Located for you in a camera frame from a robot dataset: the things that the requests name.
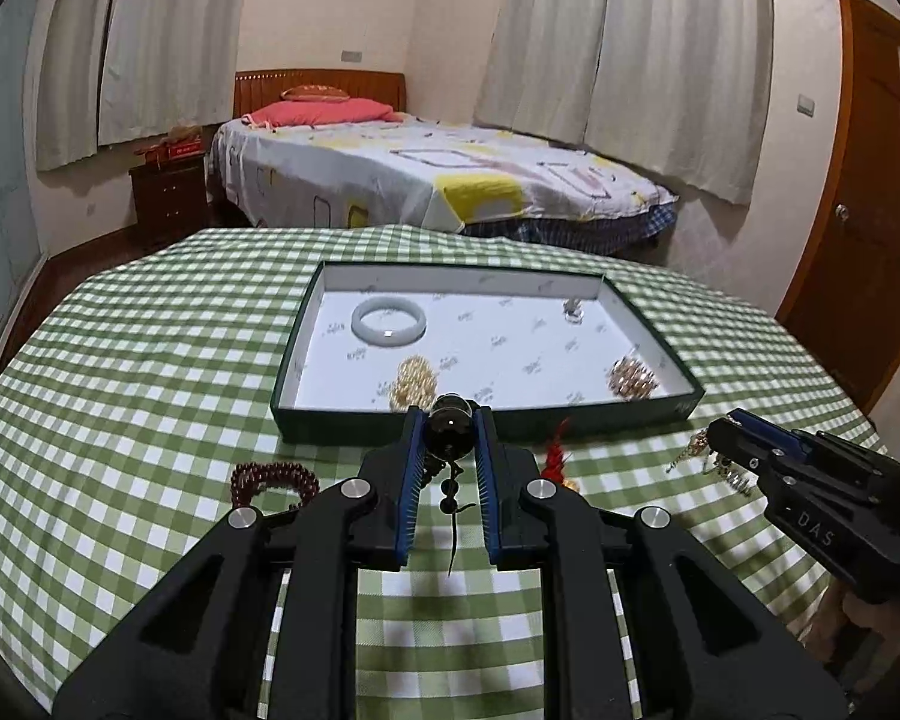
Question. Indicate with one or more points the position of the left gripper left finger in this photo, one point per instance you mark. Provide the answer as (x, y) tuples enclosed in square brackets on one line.
[(396, 472)]

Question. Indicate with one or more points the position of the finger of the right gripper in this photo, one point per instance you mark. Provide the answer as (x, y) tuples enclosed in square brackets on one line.
[(778, 437), (750, 452)]

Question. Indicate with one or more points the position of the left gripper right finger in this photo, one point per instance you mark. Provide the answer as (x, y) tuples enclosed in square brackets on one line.
[(514, 539)]

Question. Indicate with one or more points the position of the red knot gold ingot charm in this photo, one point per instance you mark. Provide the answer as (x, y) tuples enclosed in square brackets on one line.
[(554, 464)]

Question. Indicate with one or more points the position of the black gourd pendant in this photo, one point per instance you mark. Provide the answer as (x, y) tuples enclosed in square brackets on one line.
[(448, 436)]

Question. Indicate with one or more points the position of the white jade bangle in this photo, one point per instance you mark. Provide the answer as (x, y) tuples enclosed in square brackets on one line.
[(388, 322)]

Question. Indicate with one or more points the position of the person's hand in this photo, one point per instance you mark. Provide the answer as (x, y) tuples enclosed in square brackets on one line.
[(864, 638)]

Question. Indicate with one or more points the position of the green shallow cardboard box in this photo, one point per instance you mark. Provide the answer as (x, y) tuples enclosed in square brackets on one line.
[(533, 346)]

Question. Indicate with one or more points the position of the brown wooden door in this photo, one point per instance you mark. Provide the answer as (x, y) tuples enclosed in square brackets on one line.
[(843, 304)]

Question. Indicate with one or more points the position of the green checkered tablecloth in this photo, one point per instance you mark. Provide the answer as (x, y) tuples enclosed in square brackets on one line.
[(122, 417)]

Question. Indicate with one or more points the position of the bed with patterned sheet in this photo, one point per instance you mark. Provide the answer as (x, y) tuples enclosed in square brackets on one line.
[(478, 181)]

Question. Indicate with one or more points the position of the dark wooden nightstand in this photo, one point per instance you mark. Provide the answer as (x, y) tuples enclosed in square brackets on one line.
[(169, 200)]

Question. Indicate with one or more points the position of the pink pillow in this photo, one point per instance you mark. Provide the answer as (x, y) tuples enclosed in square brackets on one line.
[(316, 114)]

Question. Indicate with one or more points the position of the orange embroidered pillow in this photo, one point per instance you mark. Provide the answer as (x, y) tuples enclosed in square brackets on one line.
[(315, 94)]

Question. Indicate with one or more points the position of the red items on nightstand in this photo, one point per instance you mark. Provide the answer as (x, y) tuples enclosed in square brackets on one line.
[(181, 143)]

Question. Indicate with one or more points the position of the right white curtain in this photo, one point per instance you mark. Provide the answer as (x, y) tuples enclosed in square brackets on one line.
[(679, 88)]

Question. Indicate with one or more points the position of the white curtain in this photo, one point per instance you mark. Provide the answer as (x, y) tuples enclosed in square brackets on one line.
[(679, 88), (118, 71)]

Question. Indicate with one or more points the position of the left white curtain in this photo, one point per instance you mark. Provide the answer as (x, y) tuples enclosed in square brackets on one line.
[(118, 71)]

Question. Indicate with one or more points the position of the wall light switch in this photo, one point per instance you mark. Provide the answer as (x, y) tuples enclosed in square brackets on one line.
[(805, 105)]

